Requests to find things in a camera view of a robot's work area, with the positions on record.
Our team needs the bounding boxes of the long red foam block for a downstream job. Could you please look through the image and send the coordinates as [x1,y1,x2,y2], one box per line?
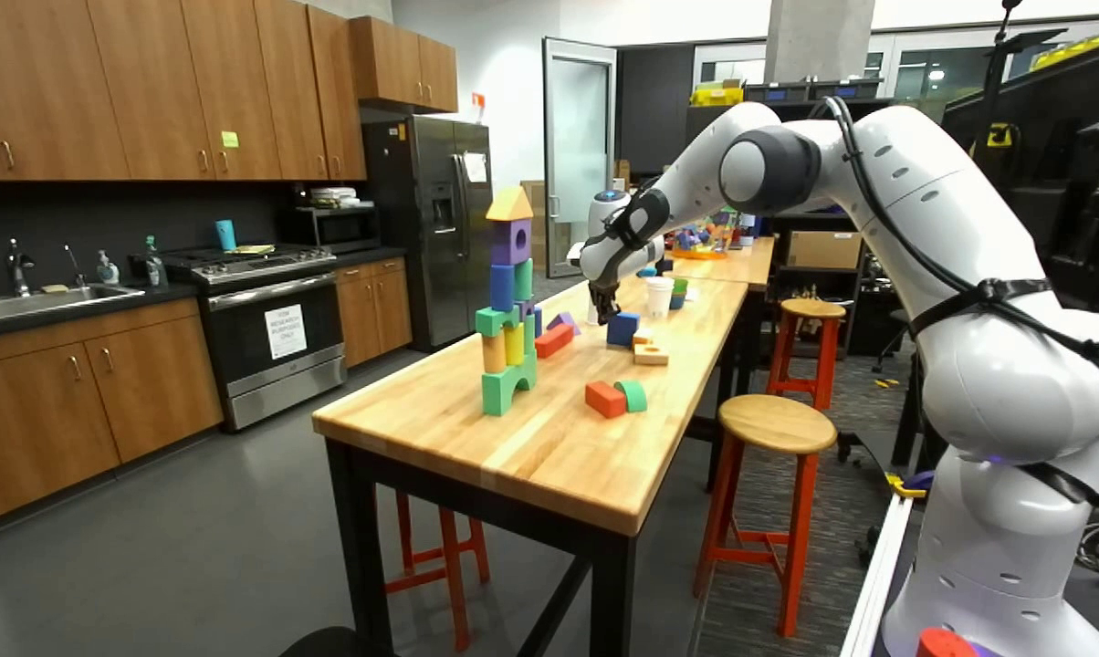
[533,323,582,362]

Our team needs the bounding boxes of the narrow wooden base cabinet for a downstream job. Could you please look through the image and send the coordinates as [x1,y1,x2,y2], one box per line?
[332,251,415,370]

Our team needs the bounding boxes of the glass door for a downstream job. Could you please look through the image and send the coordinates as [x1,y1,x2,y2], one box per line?
[539,32,623,281]

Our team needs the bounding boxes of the large wooden wall cabinets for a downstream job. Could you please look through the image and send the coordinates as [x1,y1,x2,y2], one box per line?
[0,0,369,187]

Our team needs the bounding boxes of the stainless steel refrigerator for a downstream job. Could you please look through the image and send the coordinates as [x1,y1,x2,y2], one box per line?
[361,111,498,356]

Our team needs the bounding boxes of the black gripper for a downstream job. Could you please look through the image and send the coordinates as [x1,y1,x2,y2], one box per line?
[585,269,627,329]

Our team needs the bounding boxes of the wooden table with black legs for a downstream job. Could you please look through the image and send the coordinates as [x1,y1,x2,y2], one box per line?
[312,234,781,657]

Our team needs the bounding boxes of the black kitchen countertop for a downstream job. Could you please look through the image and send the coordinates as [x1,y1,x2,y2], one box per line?
[0,281,202,340]

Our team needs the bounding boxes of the black microwave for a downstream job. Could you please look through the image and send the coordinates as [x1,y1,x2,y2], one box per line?
[276,198,385,251]

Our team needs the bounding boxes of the white paper on oven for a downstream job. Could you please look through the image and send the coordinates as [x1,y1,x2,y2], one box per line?
[262,298,313,362]

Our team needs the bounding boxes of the white mounting rail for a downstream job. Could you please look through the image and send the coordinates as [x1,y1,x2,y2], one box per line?
[836,488,918,657]

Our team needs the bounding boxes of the stainless steel oven range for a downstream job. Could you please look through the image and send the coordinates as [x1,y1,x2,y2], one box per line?
[164,245,349,434]

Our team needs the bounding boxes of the cardboard box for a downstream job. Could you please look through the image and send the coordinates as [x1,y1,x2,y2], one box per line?
[785,225,868,278]

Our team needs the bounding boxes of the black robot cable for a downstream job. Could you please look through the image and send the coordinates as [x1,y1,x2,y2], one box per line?
[818,93,1099,396]

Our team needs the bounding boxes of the blue tower block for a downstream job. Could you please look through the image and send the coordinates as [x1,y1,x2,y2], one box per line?
[489,258,523,312]

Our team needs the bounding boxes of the purple foam block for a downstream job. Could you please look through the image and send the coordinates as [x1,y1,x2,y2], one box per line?
[489,216,537,269]

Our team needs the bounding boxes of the green dish bottle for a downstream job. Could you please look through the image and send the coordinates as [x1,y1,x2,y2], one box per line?
[142,230,168,288]

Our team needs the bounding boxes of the small wooden wall cabinet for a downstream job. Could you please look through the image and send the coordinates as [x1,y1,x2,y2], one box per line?
[349,10,462,117]

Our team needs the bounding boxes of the black equipment rack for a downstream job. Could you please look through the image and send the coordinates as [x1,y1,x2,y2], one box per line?
[942,32,1099,331]

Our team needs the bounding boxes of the sink faucet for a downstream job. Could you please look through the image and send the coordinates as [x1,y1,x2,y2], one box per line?
[2,234,36,298]

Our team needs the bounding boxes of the blue foam cube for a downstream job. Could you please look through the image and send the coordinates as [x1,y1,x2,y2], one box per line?
[604,312,644,352]

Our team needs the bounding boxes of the wide wooden base cabinet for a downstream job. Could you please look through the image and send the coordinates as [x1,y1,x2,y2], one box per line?
[0,297,226,528]

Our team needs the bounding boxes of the orange stool with wooden seat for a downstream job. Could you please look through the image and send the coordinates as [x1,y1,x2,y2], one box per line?
[691,392,839,644]
[764,297,852,418]
[385,485,493,657]

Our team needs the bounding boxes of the white cup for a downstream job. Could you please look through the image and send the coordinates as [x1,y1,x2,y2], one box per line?
[640,273,674,323]

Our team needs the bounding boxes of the red button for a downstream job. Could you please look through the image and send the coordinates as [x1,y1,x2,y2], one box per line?
[918,625,986,657]

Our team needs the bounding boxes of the small green tower block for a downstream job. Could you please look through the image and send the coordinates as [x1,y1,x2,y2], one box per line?
[472,302,514,340]

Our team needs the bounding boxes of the colourful toy clutter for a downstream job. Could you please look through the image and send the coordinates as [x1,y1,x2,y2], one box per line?
[672,213,764,258]

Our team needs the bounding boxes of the white bowls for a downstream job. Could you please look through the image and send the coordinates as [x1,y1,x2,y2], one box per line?
[307,184,369,213]

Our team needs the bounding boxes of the black round seat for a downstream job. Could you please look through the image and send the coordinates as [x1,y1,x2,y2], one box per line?
[275,620,402,657]

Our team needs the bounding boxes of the tall green tower block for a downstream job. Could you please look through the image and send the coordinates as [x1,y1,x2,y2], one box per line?
[510,255,539,308]

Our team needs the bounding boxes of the yellow triangular roof block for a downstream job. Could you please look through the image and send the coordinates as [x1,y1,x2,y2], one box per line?
[487,184,539,225]

